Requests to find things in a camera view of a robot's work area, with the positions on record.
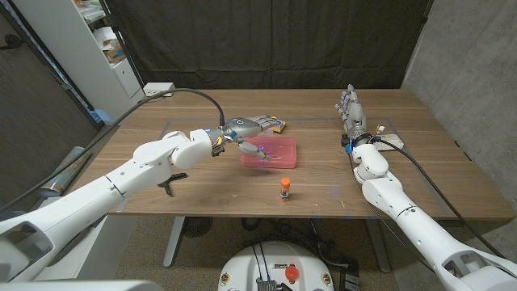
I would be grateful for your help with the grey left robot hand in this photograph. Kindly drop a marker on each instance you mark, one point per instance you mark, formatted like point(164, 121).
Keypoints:
point(242, 128)

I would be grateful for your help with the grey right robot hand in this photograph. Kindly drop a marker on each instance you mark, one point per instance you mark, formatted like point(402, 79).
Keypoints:
point(355, 115)

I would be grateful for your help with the pink plastic pencil case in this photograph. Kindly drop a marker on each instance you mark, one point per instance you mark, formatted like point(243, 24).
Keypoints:
point(280, 155)

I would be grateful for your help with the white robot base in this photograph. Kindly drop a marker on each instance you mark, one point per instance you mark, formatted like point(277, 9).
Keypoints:
point(246, 266)

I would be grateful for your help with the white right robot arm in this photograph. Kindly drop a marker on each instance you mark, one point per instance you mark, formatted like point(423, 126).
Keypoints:
point(420, 226)

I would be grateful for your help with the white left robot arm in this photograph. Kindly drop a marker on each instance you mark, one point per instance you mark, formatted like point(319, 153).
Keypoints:
point(101, 194)

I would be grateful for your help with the orange-capped glue stick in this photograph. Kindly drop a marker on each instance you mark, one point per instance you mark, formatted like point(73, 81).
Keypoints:
point(285, 191)

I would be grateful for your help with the yellow purple toy block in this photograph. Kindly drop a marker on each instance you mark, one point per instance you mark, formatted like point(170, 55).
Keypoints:
point(279, 127)

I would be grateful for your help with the black backdrop curtain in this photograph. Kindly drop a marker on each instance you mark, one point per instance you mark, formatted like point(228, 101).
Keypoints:
point(266, 40)

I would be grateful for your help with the white outlet box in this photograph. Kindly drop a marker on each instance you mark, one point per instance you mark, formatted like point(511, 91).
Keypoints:
point(155, 87)

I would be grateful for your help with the grey table leg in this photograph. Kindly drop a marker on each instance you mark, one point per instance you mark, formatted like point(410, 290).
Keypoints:
point(173, 242)
point(378, 246)

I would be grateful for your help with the black backdrop stand pole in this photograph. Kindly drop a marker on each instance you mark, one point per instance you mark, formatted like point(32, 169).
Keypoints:
point(123, 44)

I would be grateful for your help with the cardboard box with blue tape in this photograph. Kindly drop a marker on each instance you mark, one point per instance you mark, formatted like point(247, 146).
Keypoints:
point(114, 53)

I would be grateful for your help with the red emergency stop button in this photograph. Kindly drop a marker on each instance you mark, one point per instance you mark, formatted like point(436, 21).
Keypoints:
point(291, 272)

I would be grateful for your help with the black power adapter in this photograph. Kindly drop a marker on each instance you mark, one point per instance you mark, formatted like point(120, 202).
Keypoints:
point(350, 279)

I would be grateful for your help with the white shelf cabinet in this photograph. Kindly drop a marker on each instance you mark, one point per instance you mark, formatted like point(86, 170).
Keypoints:
point(72, 56)

